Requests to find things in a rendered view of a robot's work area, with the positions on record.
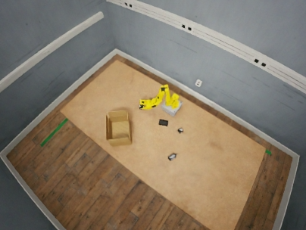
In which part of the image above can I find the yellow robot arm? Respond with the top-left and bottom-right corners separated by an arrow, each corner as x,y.
150,85 -> 179,109

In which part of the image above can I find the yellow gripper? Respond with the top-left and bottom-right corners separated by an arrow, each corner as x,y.
140,100 -> 152,110

